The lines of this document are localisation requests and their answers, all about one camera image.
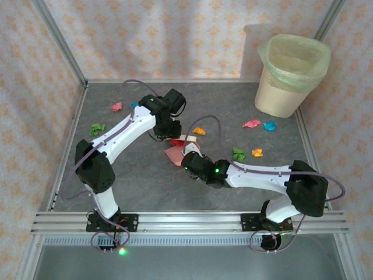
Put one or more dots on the red paper scrap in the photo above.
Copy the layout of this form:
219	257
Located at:
177	143

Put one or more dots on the beige hand brush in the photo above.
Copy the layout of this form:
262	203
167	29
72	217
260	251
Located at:
189	137

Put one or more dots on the pink plastic dustpan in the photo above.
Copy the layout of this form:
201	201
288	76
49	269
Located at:
175	156

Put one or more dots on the blue paper scrap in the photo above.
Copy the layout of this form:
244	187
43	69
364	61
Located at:
134	105
269	125

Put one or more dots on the orange paper scrap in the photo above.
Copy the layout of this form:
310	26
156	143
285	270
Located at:
199	131
257	152

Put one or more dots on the green paper scrap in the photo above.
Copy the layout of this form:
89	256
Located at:
97	129
239	154

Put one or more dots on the pink paper scrap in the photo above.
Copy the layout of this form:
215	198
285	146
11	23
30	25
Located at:
117	106
251	124

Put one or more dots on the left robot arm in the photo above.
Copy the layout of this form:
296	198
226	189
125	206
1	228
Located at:
122	134

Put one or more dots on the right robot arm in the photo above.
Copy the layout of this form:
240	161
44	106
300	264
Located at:
256	178

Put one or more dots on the beige ribbed waste bin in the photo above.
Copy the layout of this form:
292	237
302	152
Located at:
277	99

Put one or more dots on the small status light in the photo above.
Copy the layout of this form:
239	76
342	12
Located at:
122	251

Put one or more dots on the green plastic bin liner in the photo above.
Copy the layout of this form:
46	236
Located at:
314	81

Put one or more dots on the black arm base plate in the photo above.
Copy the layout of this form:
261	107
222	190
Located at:
247	223
131	223

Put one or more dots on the aluminium corner post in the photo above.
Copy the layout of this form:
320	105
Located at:
60	41
330	17

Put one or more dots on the aluminium frame strut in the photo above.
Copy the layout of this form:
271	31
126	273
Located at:
348	259
28	259

